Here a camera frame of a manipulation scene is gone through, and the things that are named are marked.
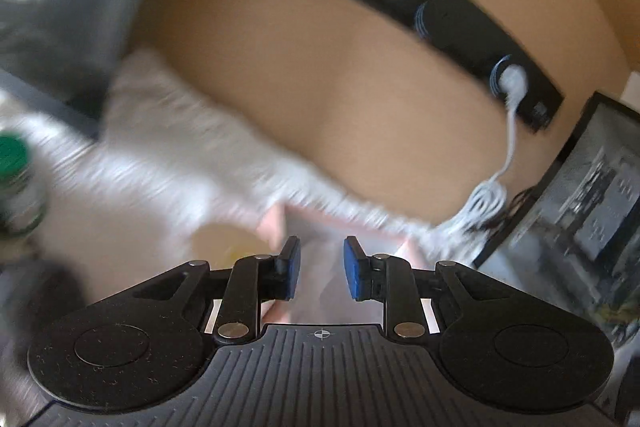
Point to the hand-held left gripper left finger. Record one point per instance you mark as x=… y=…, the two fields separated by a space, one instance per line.
x=291 y=268

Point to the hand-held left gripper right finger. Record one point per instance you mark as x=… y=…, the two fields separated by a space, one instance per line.
x=353 y=272

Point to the pink cardboard box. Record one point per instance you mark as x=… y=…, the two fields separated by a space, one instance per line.
x=272 y=227

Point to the orange label glass jar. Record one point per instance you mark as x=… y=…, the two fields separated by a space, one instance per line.
x=220 y=243

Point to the white textured blanket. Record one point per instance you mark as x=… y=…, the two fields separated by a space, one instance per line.
x=150 y=187

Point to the tan wooden headboard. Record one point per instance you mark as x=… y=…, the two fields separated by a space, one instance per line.
x=325 y=82

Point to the black framed picture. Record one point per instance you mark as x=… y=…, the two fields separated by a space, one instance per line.
x=575 y=217

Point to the white power plug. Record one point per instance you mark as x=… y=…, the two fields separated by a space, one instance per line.
x=512 y=83

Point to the black socket panel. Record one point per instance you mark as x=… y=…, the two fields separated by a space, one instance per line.
x=450 y=32

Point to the green lidded glass jar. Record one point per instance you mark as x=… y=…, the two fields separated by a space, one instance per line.
x=17 y=187

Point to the large dark grey object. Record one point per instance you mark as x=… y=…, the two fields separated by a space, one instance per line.
x=90 y=22

